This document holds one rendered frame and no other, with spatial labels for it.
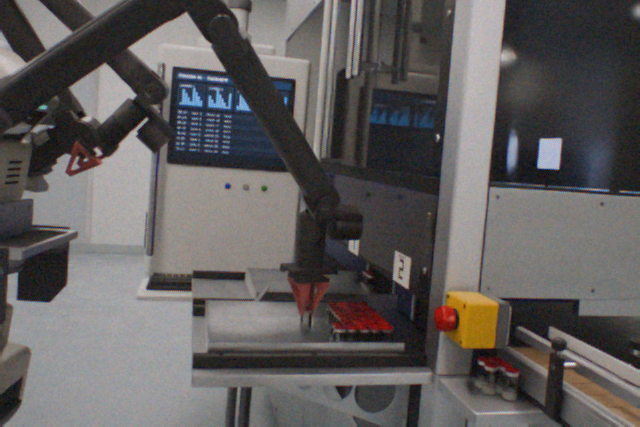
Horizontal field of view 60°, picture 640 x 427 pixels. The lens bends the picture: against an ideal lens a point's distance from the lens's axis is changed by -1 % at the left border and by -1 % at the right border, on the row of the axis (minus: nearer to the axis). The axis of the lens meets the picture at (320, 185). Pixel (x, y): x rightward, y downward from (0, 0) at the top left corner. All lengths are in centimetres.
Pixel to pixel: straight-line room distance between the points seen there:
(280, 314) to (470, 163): 53
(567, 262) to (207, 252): 119
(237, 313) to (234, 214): 71
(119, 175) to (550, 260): 574
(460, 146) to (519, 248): 21
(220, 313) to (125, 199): 531
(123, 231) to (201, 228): 466
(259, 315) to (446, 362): 42
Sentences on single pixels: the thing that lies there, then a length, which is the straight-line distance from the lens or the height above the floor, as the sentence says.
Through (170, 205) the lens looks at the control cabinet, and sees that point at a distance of 188.
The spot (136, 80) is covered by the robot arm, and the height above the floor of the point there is 136.
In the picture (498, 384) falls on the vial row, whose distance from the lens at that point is 98.
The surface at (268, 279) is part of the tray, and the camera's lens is 156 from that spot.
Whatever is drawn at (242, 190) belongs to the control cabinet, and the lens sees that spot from 187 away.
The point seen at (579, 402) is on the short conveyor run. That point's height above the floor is 93.
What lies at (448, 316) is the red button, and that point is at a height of 100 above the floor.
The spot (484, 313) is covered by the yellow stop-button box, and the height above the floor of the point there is 101.
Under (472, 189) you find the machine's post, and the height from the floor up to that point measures 120.
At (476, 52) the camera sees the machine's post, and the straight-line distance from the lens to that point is 97.
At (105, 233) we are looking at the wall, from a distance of 655.
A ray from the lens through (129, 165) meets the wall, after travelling 645.
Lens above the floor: 123
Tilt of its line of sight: 3 degrees down
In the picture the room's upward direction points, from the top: 4 degrees clockwise
